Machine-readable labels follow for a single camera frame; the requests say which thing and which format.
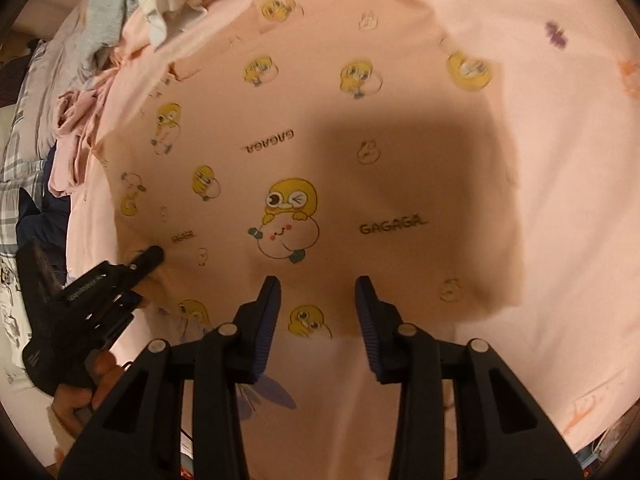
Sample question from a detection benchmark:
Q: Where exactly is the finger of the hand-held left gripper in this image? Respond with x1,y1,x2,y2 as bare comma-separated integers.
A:
127,245,166,277
16,239,67,303

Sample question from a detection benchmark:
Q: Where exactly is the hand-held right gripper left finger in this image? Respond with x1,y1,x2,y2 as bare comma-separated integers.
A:
57,275,282,480

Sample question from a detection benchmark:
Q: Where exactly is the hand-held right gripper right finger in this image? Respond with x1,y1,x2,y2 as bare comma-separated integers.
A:
354,275,583,480

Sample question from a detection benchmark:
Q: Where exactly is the peach duck print shirt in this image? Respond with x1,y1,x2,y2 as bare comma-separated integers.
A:
92,0,527,347

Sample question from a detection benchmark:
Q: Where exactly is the person's left hand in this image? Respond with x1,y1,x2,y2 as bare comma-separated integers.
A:
50,350,133,438

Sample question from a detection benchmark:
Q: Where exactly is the white printed cloth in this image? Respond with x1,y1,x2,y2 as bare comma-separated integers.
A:
0,255,41,386

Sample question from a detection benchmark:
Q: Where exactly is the navy garment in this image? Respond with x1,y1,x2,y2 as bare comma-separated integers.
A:
15,145,72,281

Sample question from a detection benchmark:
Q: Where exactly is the pink garment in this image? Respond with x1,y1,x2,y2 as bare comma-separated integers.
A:
50,87,121,198

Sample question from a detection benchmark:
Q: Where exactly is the lilac duvet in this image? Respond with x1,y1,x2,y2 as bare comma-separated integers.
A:
20,5,96,151

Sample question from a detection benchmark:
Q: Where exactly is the pink printed blanket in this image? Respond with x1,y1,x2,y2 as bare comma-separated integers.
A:
65,0,640,480

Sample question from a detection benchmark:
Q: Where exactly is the grey garment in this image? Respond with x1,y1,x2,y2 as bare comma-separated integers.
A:
82,0,143,63

